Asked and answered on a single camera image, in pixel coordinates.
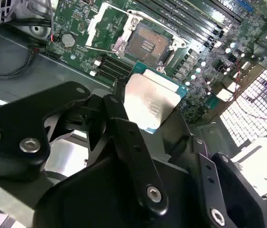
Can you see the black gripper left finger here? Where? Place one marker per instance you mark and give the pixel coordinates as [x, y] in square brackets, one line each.
[17, 123]

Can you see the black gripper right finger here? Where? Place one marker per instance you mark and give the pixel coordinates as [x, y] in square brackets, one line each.
[237, 190]

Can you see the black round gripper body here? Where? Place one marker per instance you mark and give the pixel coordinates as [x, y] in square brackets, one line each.
[95, 202]

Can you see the silver topped CPU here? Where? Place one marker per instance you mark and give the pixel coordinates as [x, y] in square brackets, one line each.
[147, 99]

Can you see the metal socket cover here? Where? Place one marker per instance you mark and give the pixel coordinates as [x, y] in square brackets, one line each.
[91, 31]

